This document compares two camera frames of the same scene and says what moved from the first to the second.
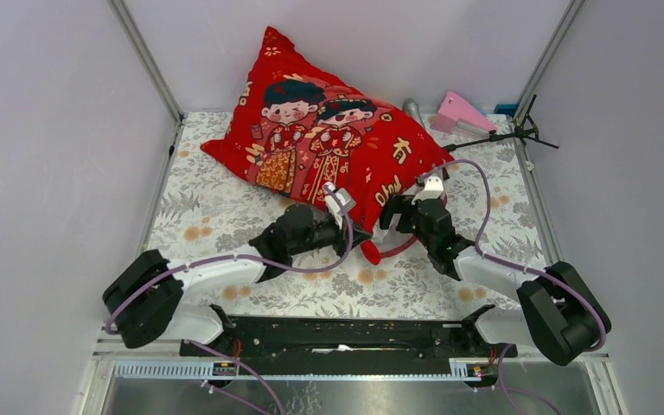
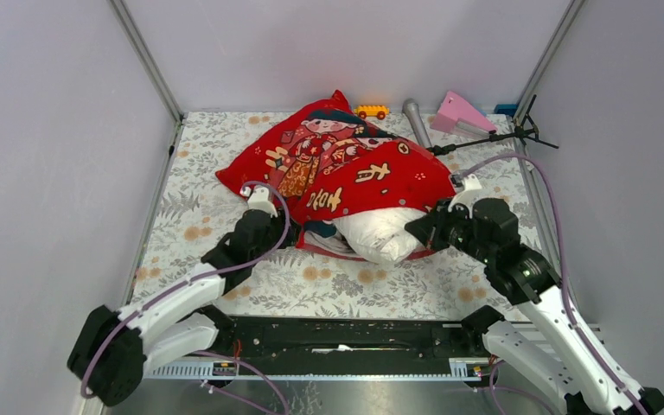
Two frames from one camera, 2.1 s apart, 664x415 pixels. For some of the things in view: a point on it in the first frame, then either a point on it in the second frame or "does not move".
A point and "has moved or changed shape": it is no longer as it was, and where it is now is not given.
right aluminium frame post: x=522 y=105 does not move
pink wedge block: x=454 y=107 does not move
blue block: x=506 y=109 does not move
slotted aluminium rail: x=300 y=371 does not move
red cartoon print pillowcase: x=300 y=130 has moved or changed shape
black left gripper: x=341 y=236 -> x=290 y=235
